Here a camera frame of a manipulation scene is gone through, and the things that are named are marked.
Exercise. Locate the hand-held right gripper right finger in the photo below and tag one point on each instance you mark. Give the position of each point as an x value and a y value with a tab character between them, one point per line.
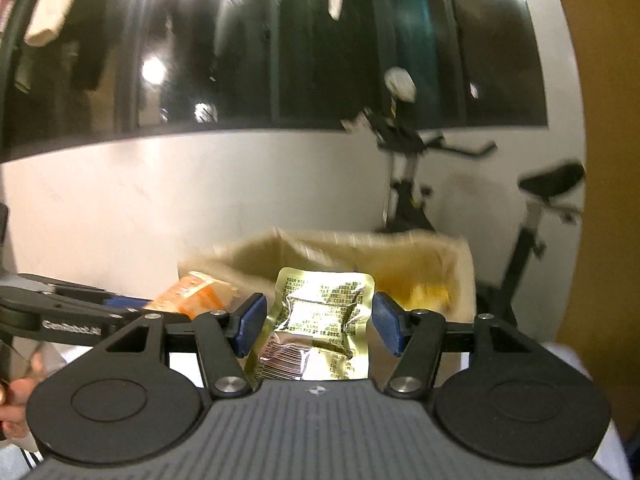
390	322

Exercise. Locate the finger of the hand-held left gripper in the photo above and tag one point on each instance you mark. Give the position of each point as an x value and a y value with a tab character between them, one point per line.
130	303

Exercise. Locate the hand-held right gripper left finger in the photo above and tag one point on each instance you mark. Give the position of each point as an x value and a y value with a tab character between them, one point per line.
250	322

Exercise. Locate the orange snack packet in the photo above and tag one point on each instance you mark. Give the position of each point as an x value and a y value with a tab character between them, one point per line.
195	295

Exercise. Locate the gold foil snack packet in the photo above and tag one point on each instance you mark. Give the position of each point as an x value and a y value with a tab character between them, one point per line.
315	320

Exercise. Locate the brown cardboard box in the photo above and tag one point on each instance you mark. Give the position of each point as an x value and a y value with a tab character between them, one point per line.
450	280

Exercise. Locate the person's left hand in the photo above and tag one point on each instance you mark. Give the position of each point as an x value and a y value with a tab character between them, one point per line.
15	405

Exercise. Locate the black exercise bike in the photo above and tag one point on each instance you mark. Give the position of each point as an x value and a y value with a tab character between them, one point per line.
410	200

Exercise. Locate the white black-striped clothing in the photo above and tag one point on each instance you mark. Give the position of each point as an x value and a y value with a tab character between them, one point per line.
32	457

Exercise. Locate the crumpled white cloth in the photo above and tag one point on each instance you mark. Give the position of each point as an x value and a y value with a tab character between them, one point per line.
356	124

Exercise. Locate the white plastic bag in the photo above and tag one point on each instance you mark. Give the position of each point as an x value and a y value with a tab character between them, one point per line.
400	84

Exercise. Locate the wooden panel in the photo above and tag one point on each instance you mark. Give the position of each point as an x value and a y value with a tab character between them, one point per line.
610	160

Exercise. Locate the dark framed window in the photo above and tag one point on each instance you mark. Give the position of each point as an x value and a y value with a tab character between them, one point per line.
300	50

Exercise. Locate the beige hanging sock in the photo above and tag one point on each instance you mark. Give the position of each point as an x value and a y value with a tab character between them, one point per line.
55	5

